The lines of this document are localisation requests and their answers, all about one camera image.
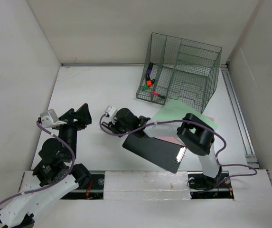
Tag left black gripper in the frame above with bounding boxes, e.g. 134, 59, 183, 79
56, 103, 91, 160

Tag pink highlighter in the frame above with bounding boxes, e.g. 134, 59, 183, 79
152, 91, 166, 99

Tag orange highlighter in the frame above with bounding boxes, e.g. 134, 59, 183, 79
145, 74, 155, 87

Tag black clipboard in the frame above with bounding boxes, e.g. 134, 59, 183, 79
122, 134, 187, 173

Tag green clipboard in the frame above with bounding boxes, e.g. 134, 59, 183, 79
152, 99, 218, 131

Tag purple highlighter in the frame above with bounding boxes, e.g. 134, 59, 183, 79
146, 62, 153, 75

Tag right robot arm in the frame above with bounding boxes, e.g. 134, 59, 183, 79
99, 106, 222, 188

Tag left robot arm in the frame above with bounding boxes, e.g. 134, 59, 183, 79
0, 103, 92, 228

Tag pink clipboard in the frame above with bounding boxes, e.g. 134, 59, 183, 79
156, 117, 217, 146

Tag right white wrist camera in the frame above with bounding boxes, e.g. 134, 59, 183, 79
105, 105, 117, 119

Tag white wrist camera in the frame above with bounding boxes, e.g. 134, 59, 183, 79
39, 109, 66, 128
105, 105, 117, 119

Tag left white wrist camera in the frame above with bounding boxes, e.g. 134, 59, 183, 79
39, 109, 66, 128

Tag aluminium rail back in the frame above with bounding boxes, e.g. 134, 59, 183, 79
61, 63, 144, 67

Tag aluminium rail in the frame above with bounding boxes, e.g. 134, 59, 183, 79
220, 65, 260, 169
61, 63, 144, 67

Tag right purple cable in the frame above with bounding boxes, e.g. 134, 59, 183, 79
99, 114, 259, 194

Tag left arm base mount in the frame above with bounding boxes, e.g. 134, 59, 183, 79
61, 171, 105, 200

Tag green wire mesh organizer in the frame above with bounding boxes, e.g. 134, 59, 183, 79
136, 33, 222, 113

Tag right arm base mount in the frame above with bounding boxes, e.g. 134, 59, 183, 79
187, 171, 234, 200

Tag aluminium rail right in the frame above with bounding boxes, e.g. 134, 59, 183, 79
220, 65, 260, 169

